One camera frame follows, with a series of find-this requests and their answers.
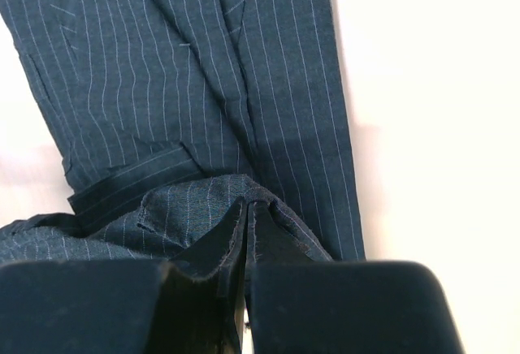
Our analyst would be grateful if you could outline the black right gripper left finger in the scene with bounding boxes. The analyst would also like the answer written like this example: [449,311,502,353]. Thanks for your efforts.
[1,199,247,353]

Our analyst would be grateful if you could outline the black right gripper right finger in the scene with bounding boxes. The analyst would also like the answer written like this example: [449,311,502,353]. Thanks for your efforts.
[245,199,466,354]

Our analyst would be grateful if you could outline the black pinstriped long sleeve shirt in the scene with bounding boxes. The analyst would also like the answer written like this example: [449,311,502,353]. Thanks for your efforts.
[1,0,365,263]

